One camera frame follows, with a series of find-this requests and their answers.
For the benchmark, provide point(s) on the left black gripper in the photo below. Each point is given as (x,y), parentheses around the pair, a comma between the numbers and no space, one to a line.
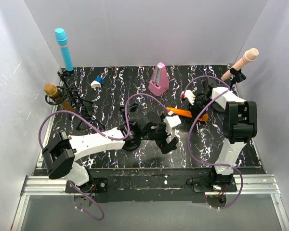
(165,135)

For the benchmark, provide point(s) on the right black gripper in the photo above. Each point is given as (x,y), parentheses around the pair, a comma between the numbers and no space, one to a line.
(198,106)

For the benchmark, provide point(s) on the orange microphone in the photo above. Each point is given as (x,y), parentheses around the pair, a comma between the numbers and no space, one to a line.
(188,114)

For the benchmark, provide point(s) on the round base shock-mount stand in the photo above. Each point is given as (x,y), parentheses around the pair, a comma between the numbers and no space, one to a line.
(130,108)

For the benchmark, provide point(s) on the beige microphone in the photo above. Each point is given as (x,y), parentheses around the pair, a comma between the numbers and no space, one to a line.
(249,56)

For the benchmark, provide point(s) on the gold microphone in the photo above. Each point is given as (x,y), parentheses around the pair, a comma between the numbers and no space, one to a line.
(54,96)

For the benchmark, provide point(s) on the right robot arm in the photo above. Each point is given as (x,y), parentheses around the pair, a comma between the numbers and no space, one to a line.
(239,126)

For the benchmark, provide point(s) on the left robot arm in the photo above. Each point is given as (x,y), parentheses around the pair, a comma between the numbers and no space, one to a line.
(61,153)

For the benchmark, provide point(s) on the pink microphone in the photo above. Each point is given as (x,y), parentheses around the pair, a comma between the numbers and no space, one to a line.
(159,82)

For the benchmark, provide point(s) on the white blue small microphone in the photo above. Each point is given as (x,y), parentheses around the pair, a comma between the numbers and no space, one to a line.
(97,83)

